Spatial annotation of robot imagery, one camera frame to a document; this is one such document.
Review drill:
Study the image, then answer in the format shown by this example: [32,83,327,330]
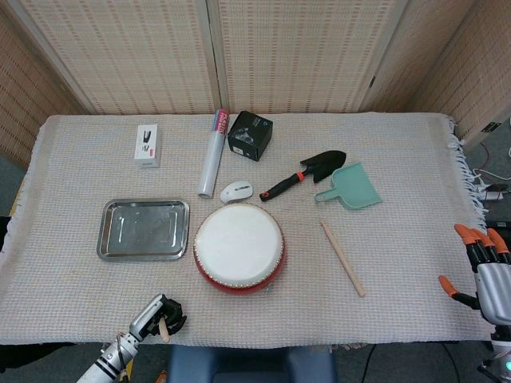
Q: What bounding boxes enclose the plastic wrap roll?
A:
[198,109,230,199]

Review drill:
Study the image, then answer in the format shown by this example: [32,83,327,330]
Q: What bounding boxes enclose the white power strip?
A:
[477,186,505,202]

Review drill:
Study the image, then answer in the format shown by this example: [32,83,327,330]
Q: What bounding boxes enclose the white stapler box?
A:
[133,124,163,169]

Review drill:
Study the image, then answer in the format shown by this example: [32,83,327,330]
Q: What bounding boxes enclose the black garden trowel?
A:
[259,150,347,203]

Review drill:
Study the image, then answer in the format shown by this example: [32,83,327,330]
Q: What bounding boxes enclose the stainless steel tray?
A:
[97,198,191,263]

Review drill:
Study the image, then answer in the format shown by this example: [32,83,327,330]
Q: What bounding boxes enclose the woven folding screen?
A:
[0,0,511,168]

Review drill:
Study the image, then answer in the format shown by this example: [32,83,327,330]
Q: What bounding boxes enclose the white computer mouse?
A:
[220,180,253,203]

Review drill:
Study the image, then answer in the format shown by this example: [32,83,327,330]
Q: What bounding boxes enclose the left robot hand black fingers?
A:
[128,294,188,344]

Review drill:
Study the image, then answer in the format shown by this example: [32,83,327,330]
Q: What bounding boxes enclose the black cardboard box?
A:
[227,110,275,163]

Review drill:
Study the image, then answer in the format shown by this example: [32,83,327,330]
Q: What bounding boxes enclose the red drum white skin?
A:
[193,203,287,295]

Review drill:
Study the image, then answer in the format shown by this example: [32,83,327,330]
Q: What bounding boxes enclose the beige woven tablecloth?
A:
[0,113,505,347]

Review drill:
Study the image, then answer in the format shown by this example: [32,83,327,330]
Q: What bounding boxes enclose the teal plastic dustpan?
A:
[314,160,382,211]

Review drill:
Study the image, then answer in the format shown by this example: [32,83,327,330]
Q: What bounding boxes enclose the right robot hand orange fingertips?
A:
[438,223,511,325]

